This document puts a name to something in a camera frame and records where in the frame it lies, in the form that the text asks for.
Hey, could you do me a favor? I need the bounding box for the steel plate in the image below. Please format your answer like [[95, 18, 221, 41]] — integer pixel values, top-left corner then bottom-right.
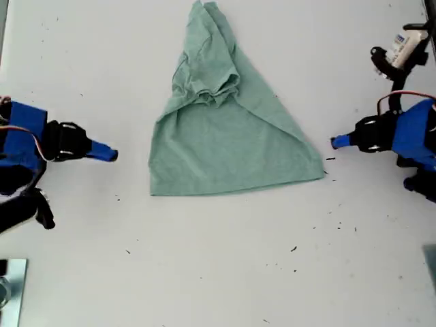
[[0, 258, 29, 327]]

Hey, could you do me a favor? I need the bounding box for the arm red white wire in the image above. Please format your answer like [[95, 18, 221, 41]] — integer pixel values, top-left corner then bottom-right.
[[377, 89, 436, 119], [0, 125, 48, 163]]

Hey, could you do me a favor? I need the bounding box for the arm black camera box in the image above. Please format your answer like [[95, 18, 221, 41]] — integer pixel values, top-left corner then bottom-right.
[[0, 187, 56, 234], [370, 22, 429, 82]]

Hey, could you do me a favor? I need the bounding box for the green t-shirt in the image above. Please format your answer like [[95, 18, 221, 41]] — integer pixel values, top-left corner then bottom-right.
[[149, 0, 326, 198]]

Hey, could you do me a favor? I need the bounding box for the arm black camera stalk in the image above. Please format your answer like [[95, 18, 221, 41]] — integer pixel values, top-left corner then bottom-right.
[[388, 71, 407, 116]]

